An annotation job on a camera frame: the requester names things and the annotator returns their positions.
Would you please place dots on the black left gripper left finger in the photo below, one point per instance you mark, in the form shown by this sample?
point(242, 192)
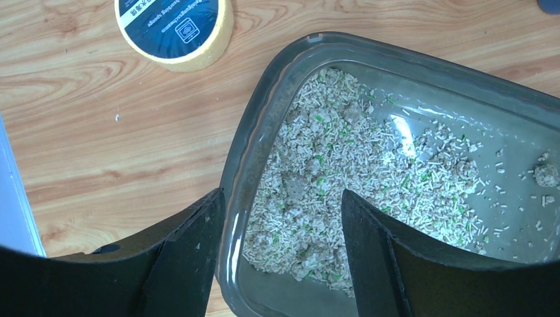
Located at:
point(166, 269)

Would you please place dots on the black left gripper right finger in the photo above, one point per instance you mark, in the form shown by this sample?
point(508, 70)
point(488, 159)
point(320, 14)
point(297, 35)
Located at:
point(397, 270)

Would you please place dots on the grey transparent litter box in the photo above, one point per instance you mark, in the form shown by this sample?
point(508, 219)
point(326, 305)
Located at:
point(467, 158)

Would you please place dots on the yellow round sponge tin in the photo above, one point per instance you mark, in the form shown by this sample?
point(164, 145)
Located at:
point(179, 35)

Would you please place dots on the blue trash bin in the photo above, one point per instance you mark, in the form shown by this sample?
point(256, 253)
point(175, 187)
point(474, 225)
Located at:
point(551, 7)

